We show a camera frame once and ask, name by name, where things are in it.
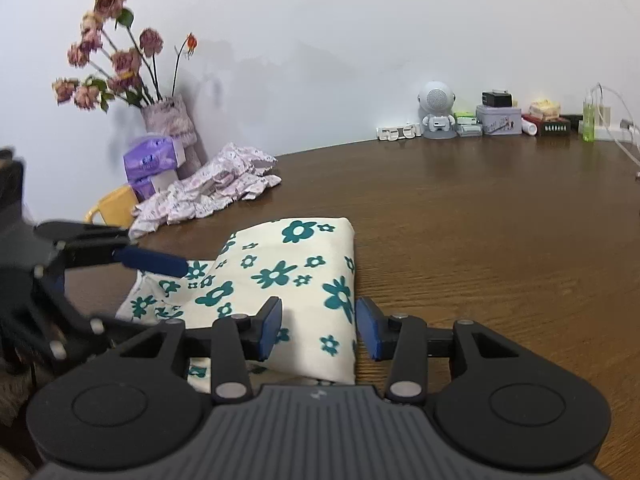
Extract dried rose bouquet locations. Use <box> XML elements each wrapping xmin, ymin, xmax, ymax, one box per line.
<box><xmin>52</xmin><ymin>0</ymin><xmax>198</xmax><ymax>112</ymax></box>

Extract white astronaut speaker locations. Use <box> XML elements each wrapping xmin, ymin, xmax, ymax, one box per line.
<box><xmin>417</xmin><ymin>81</ymin><xmax>457</xmax><ymax>140</ymax></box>

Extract white charging cable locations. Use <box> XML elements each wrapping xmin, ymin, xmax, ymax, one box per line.
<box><xmin>590</xmin><ymin>82</ymin><xmax>640</xmax><ymax>167</ymax></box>

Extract black labelled box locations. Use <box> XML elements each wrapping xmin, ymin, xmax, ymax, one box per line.
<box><xmin>537</xmin><ymin>117</ymin><xmax>571</xmax><ymax>137</ymax></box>

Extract white cable clip holder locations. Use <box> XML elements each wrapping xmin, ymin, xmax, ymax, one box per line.
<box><xmin>376</xmin><ymin>124</ymin><xmax>423</xmax><ymax>142</ymax></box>

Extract white power strip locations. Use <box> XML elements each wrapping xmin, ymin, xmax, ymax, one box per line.
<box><xmin>595</xmin><ymin>127</ymin><xmax>640</xmax><ymax>143</ymax></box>

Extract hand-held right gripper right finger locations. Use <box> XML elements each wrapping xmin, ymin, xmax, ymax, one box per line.
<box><xmin>356</xmin><ymin>296</ymin><xmax>526</xmax><ymax>403</ymax></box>

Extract pink floral garment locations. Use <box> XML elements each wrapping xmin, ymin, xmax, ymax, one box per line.
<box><xmin>129</xmin><ymin>142</ymin><xmax>282</xmax><ymax>240</ymax></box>

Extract yellow mug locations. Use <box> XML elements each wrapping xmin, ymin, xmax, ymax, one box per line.
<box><xmin>84</xmin><ymin>185</ymin><xmax>140</xmax><ymax>228</ymax></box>

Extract green white small packs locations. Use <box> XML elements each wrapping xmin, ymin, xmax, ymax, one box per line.
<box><xmin>454</xmin><ymin>111</ymin><xmax>483</xmax><ymax>137</ymax></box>

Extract grey tin box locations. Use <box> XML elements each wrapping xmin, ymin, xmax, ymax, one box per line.
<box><xmin>476</xmin><ymin>105</ymin><xmax>522</xmax><ymax>136</ymax></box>

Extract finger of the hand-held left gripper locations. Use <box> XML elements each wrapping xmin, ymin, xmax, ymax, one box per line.
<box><xmin>34</xmin><ymin>220</ymin><xmax>190</xmax><ymax>278</ymax></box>
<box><xmin>30</xmin><ymin>265</ymin><xmax>156</xmax><ymax>363</ymax></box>

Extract pink fuzzy vase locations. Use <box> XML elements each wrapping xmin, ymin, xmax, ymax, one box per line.
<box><xmin>141</xmin><ymin>94</ymin><xmax>206</xmax><ymax>167</ymax></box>

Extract purple tissue pack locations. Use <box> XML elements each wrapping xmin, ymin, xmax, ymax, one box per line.
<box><xmin>123</xmin><ymin>135</ymin><xmax>186</xmax><ymax>181</ymax></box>
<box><xmin>127</xmin><ymin>170</ymin><xmax>178</xmax><ymax>202</ymax></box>

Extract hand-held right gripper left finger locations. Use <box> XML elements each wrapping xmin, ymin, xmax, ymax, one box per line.
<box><xmin>117</xmin><ymin>296</ymin><xmax>283</xmax><ymax>403</ymax></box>

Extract cream green floral dress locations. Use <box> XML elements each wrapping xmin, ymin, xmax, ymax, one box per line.
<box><xmin>116</xmin><ymin>217</ymin><xmax>357</xmax><ymax>393</ymax></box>

